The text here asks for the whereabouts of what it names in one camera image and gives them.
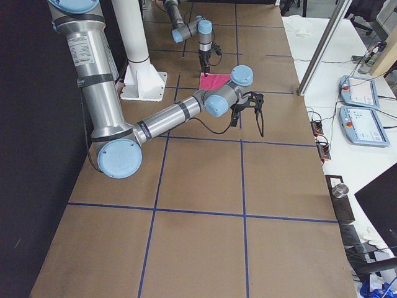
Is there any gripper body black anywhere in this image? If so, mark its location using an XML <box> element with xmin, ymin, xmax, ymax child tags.
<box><xmin>238</xmin><ymin>91</ymin><xmax>264</xmax><ymax>109</ymax></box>
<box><xmin>198</xmin><ymin>50</ymin><xmax>211</xmax><ymax>66</ymax></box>

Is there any pink towel grey hem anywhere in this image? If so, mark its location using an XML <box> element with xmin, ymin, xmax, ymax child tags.
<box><xmin>199</xmin><ymin>73</ymin><xmax>230</xmax><ymax>90</ymax></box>

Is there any orange power strip upper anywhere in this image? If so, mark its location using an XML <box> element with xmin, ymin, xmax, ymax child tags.
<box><xmin>310</xmin><ymin>120</ymin><xmax>324</xmax><ymax>137</ymax></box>

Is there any orange power strip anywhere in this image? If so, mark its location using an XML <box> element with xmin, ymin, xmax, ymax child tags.
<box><xmin>310</xmin><ymin>120</ymin><xmax>324</xmax><ymax>137</ymax></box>
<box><xmin>316</xmin><ymin>140</ymin><xmax>331</xmax><ymax>162</ymax></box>

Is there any orange power strip lower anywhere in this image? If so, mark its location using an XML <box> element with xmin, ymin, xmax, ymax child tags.
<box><xmin>316</xmin><ymin>140</ymin><xmax>331</xmax><ymax>162</ymax></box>

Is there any lower teach pendant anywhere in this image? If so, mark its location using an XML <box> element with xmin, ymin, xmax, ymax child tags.
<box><xmin>339</xmin><ymin>106</ymin><xmax>390</xmax><ymax>148</ymax></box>

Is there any teach pendant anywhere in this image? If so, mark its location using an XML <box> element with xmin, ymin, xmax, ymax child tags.
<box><xmin>339</xmin><ymin>106</ymin><xmax>390</xmax><ymax>148</ymax></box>
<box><xmin>339</xmin><ymin>75</ymin><xmax>380</xmax><ymax>109</ymax></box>

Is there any upper teach pendant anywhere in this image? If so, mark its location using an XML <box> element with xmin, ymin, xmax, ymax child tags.
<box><xmin>339</xmin><ymin>75</ymin><xmax>380</xmax><ymax>109</ymax></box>

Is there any metal cup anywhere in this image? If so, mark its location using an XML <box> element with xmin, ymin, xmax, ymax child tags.
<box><xmin>331</xmin><ymin>183</ymin><xmax>349</xmax><ymax>199</ymax></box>

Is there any dark box under cup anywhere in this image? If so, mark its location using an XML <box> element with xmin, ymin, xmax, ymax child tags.
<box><xmin>325</xmin><ymin>174</ymin><xmax>355</xmax><ymax>224</ymax></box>

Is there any black monitor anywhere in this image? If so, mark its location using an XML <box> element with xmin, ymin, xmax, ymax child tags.
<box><xmin>355</xmin><ymin>164</ymin><xmax>397</xmax><ymax>255</ymax></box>

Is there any blue plastic bag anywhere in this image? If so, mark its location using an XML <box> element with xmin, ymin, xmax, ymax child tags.
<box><xmin>359</xmin><ymin>278</ymin><xmax>396</xmax><ymax>298</ymax></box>

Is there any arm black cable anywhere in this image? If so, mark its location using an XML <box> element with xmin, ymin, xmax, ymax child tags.
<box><xmin>192</xmin><ymin>102</ymin><xmax>239</xmax><ymax>135</ymax></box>
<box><xmin>209</xmin><ymin>30</ymin><xmax>222</xmax><ymax>67</ymax></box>

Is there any white pedestal column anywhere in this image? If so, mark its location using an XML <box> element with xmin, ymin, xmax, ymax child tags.
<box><xmin>112</xmin><ymin>0</ymin><xmax>167</xmax><ymax>102</ymax></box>

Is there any aluminium frame post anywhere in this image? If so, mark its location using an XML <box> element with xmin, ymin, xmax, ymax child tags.
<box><xmin>297</xmin><ymin>0</ymin><xmax>352</xmax><ymax>96</ymax></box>

